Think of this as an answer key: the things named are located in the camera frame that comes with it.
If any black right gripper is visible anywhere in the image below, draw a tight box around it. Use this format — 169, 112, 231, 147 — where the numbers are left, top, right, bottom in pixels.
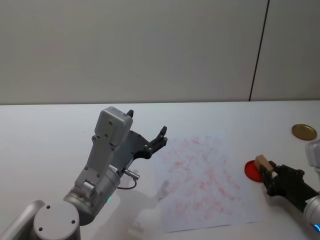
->
258, 161, 320, 213

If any round red ink pad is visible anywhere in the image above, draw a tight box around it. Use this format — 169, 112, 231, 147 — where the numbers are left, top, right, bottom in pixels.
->
244, 159, 266, 183

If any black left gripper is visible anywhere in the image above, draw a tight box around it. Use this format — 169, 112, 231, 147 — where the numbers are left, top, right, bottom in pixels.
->
109, 109, 169, 177

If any thin dark cable silver plug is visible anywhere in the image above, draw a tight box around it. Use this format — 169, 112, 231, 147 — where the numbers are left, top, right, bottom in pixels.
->
116, 168, 141, 191

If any round gold metal lid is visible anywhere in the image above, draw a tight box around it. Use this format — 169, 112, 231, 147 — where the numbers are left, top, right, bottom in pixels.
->
291, 123, 318, 141

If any wooden stamp block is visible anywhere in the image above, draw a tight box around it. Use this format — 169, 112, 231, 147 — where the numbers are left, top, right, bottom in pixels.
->
254, 154, 276, 176

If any white paper with red stamps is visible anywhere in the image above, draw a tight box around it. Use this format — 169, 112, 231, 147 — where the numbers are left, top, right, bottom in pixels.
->
152, 134, 266, 234

